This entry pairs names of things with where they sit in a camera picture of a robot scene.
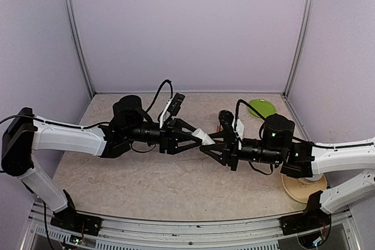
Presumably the front aluminium rail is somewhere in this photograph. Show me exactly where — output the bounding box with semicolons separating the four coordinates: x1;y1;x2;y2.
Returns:
22;201;360;250

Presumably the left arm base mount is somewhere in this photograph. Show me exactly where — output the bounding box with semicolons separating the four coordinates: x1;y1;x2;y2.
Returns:
50;208;103;237

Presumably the orange grey-capped pill bottle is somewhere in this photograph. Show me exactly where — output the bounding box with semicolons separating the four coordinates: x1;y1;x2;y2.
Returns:
217;110;225;132

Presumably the right aluminium frame post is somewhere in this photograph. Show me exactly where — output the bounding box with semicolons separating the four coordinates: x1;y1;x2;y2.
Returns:
283;0;313;100

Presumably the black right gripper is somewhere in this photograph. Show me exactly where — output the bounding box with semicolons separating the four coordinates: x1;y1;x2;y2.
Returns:
199;130;283;172

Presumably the white bowl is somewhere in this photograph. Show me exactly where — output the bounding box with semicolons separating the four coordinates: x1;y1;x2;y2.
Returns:
305;175;322;181

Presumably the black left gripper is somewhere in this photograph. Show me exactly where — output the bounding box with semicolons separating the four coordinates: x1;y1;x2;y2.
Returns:
125;118;203;155

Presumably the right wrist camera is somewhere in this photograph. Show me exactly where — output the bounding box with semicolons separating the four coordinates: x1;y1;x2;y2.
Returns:
218;110;244;140

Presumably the aluminium frame post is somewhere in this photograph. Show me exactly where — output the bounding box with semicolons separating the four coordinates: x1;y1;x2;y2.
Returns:
64;0;96;100
283;0;313;100

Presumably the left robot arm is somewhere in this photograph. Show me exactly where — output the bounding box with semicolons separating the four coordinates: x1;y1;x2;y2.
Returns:
1;93;202;230

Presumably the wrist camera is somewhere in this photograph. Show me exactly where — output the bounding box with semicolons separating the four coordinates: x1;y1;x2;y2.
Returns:
159;93;185;128
218;110;244;140

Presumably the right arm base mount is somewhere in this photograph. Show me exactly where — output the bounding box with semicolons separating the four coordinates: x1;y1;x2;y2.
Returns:
279;205;332;235

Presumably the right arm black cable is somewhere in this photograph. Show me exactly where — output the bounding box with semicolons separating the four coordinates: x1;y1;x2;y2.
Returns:
234;99;269;122

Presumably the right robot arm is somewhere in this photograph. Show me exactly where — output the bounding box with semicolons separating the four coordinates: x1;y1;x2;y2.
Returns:
193;111;374;229

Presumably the small white-capped pill bottle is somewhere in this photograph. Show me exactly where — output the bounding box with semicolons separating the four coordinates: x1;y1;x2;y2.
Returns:
192;128;215;146

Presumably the left aluminium frame post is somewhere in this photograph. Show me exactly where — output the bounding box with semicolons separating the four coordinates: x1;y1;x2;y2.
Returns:
64;0;96;100

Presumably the beige plate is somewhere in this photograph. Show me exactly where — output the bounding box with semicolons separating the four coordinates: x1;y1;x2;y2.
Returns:
281;174;328;204

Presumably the green plate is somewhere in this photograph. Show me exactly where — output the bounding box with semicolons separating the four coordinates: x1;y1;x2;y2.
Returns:
248;99;277;118

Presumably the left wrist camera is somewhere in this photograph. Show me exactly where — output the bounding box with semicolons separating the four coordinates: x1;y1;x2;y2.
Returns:
159;93;185;128

